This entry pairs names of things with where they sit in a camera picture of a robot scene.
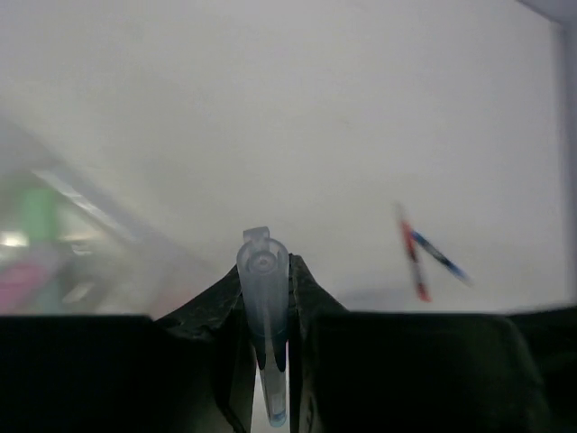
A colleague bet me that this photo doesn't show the green highlighter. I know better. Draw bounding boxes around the green highlighter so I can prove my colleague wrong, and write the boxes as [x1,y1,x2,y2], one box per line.
[21,188,60,243]

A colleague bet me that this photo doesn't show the blue pen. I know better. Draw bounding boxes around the blue pen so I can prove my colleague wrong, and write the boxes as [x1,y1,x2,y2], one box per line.
[411,230,472,286]
[236,226,289,428]

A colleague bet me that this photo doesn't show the pink highlighter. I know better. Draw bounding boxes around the pink highlighter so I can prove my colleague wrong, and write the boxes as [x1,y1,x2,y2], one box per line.
[1,259,60,315]

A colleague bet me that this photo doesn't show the right table rail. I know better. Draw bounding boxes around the right table rail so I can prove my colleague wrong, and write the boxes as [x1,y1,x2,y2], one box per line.
[521,1,576,299]

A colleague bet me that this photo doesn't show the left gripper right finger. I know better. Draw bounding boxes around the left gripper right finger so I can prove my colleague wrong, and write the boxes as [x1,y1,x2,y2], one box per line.
[288,255,576,432]

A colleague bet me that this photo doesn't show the clear plastic container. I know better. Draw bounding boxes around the clear plastic container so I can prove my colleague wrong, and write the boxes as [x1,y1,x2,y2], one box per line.
[1,119,217,317]

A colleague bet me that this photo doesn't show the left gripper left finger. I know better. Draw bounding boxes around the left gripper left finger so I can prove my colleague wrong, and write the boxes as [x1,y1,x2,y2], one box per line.
[1,271,255,432]

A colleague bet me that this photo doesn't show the red pen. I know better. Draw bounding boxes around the red pen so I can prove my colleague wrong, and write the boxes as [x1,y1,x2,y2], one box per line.
[396,204,431,302]

